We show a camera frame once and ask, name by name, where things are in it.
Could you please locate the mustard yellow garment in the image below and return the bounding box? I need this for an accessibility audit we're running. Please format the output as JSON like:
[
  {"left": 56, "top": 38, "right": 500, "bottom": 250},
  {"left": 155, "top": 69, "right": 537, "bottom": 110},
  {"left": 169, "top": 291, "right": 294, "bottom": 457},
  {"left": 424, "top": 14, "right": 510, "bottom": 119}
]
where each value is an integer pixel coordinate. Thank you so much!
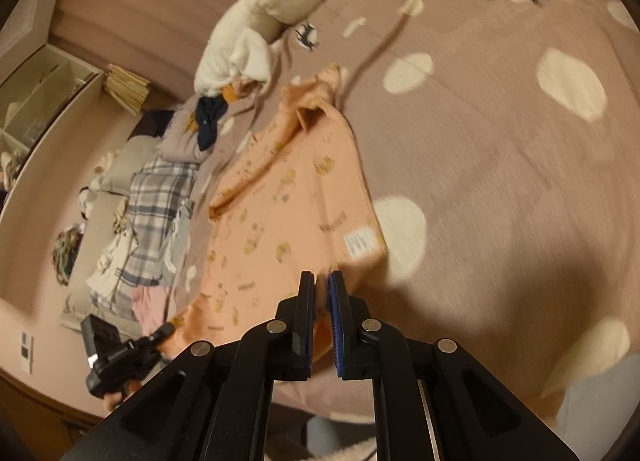
[{"left": 221, "top": 84, "right": 240, "bottom": 104}]

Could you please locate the plaid pillow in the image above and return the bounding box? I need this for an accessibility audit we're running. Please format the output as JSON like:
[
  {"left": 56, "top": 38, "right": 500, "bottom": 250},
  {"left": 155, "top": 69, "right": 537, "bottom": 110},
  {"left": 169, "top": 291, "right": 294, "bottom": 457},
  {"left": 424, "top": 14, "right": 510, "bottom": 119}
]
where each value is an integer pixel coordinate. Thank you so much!
[{"left": 120, "top": 156, "right": 198, "bottom": 288}]

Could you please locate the pink curtain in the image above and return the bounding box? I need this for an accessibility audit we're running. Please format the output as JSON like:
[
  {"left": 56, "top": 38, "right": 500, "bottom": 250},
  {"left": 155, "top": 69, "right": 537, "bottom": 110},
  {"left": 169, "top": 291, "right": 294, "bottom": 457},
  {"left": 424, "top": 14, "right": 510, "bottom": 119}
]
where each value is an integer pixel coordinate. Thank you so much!
[{"left": 50, "top": 0, "right": 236, "bottom": 100}]

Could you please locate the navy blue garment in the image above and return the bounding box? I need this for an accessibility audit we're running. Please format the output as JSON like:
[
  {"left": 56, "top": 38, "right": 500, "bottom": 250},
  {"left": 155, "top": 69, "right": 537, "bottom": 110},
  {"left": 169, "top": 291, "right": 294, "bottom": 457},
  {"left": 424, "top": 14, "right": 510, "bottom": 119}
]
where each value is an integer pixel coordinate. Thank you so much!
[{"left": 195, "top": 95, "right": 228, "bottom": 151}]

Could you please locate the pink garment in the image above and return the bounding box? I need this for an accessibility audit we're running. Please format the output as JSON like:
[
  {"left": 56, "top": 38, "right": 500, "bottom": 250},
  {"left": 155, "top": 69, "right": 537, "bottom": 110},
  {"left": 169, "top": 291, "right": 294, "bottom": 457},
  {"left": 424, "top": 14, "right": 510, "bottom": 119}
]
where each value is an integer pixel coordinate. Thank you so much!
[{"left": 131, "top": 287, "right": 175, "bottom": 335}]

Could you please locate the white printed garment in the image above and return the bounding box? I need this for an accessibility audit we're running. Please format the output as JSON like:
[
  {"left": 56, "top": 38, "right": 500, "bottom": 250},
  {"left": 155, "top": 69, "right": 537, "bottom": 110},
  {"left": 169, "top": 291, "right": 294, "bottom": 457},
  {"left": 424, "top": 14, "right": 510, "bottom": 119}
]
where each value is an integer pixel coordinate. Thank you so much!
[{"left": 87, "top": 227, "right": 139, "bottom": 299}]

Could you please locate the white shelf unit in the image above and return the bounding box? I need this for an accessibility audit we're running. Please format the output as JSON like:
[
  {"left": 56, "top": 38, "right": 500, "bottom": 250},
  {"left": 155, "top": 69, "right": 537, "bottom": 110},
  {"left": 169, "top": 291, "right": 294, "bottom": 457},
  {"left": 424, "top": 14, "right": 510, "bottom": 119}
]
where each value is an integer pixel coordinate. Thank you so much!
[{"left": 1, "top": 44, "right": 104, "bottom": 225}]

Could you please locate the peach cartoon print garment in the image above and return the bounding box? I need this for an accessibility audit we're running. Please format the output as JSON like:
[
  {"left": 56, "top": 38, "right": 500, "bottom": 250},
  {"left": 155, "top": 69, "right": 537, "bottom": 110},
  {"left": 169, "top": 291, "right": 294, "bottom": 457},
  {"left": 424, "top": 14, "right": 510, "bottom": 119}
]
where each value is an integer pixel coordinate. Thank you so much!
[{"left": 162, "top": 64, "right": 387, "bottom": 357}]

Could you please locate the grey garment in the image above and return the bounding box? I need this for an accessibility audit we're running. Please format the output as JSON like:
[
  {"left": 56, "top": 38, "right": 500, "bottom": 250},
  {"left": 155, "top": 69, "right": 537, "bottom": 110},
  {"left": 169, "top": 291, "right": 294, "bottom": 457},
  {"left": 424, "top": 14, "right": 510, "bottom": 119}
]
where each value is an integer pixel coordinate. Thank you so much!
[{"left": 163, "top": 199, "right": 193, "bottom": 281}]

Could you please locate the mauve polka dot blanket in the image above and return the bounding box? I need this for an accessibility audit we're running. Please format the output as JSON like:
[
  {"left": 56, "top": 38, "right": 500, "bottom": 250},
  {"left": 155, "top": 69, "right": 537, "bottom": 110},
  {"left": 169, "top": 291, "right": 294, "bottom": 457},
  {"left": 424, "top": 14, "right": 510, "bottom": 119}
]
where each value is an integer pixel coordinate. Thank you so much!
[{"left": 150, "top": 0, "right": 640, "bottom": 422}]

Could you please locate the white fluffy garment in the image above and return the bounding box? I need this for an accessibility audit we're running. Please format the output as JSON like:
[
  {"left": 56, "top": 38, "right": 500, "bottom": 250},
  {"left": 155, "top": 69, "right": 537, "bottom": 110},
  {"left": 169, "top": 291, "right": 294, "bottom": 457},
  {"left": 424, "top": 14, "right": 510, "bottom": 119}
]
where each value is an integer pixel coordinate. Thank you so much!
[{"left": 194, "top": 0, "right": 322, "bottom": 97}]

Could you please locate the mauve pillow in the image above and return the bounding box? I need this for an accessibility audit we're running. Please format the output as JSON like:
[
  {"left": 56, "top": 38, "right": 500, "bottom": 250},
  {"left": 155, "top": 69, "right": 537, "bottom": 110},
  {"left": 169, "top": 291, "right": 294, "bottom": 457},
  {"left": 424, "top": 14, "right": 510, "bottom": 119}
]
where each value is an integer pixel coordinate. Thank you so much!
[{"left": 157, "top": 109, "right": 236, "bottom": 165}]

